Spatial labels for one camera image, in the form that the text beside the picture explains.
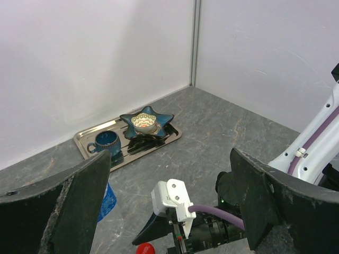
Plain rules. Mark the patterned small bowl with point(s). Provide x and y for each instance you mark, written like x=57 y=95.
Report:
x=144 y=122

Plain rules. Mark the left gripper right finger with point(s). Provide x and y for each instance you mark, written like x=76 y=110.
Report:
x=281 y=213

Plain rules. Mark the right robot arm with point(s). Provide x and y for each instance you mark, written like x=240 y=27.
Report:
x=308 y=158

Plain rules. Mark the metal tray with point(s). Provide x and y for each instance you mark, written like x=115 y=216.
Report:
x=131 y=150

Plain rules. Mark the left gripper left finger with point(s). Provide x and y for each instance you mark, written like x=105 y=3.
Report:
x=57 y=214

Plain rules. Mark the blue star-shaped plate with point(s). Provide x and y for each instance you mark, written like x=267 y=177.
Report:
x=162 y=121

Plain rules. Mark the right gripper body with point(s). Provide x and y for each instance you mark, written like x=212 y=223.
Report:
x=175 y=228

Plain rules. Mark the red bottle cap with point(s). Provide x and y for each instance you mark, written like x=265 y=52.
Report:
x=145 y=248

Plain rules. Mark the labelled clear water bottle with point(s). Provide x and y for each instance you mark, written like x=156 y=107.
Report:
x=108 y=203

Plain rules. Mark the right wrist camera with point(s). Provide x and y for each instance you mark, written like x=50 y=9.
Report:
x=173 y=194

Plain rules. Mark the blue ceramic cup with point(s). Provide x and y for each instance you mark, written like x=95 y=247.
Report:
x=106 y=140

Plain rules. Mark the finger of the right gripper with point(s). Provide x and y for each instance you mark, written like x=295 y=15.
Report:
x=155 y=228

